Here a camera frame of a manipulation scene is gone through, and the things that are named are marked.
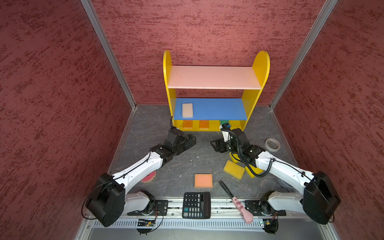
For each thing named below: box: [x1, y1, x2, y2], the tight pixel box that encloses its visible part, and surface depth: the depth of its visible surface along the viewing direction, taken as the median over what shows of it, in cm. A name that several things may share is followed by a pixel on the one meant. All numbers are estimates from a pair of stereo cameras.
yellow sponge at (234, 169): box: [223, 160, 245, 180], surface depth 88 cm
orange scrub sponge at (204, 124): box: [199, 120, 209, 130], surface depth 111 cm
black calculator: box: [182, 192, 211, 219], surface depth 74 cm
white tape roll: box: [264, 137, 281, 152], surface depth 99 cm
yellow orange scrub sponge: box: [183, 120, 193, 129], surface depth 108 cm
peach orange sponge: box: [194, 174, 213, 188], surface depth 83 cm
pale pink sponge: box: [182, 103, 193, 118], surface depth 99 cm
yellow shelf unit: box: [163, 50, 270, 131], surface depth 87 cm
